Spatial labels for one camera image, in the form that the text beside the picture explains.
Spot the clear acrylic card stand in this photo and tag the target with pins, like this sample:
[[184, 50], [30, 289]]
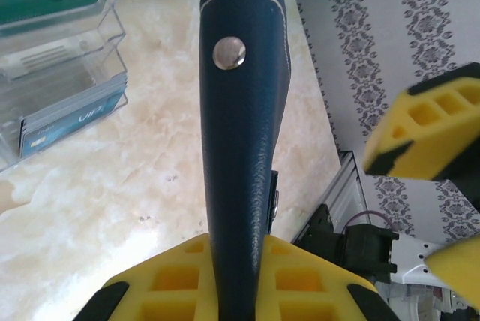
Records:
[[112, 36]]

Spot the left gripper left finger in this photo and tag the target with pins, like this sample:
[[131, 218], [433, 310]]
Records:
[[168, 283]]

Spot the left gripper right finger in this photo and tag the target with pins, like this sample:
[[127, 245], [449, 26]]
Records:
[[300, 283]]

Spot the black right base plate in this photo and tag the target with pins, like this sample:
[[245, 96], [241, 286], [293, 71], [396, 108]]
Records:
[[315, 231]]

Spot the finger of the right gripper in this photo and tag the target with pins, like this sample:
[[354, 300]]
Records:
[[461, 268], [431, 129]]

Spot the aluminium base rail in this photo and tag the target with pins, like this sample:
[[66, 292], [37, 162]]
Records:
[[347, 193]]

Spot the blue leather card holder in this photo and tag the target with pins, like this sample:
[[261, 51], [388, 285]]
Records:
[[243, 129]]

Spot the blue VIP card stack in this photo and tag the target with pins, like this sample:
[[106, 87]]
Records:
[[75, 122]]

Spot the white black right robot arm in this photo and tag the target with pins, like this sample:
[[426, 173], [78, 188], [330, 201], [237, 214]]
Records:
[[375, 253]]

